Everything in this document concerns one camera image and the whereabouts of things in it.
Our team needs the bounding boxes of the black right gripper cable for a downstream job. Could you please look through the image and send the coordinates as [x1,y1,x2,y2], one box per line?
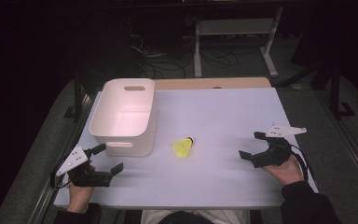
[290,144,312,182]

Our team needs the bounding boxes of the black metal stand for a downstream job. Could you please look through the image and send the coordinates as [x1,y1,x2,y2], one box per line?
[62,70,89,123]
[275,58,357,121]

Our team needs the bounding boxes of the person's light clothing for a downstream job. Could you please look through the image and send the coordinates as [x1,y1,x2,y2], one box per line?
[140,209,252,224]

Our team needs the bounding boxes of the yellow plastic shuttlecock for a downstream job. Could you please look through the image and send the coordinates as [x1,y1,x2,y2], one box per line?
[172,136,195,159]

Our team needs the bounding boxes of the black floor cables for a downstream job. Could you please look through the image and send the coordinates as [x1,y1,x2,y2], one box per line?
[130,31,241,79]

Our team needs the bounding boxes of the white metal stand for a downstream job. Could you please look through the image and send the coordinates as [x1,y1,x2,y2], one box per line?
[193,6,284,78]

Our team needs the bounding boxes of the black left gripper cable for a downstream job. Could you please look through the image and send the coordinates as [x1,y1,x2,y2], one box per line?
[49,167,71,189]

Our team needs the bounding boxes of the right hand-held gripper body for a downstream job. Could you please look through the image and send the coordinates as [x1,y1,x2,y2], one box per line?
[249,123,308,169]

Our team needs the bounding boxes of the white plastic bin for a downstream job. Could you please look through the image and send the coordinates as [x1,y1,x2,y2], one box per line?
[89,77,158,158]

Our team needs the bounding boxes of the wooden board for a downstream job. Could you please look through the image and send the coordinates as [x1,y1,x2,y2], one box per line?
[153,77,272,91]

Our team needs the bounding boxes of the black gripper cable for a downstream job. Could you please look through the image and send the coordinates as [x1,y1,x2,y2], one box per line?
[290,144,312,182]
[49,167,71,189]

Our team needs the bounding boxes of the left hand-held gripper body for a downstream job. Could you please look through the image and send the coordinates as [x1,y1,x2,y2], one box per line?
[55,144,113,189]

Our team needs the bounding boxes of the person's left hand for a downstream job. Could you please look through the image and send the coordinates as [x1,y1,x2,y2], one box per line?
[67,182,95,215]

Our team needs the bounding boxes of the person's right hand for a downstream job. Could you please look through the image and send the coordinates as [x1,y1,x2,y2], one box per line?
[260,154,306,188]

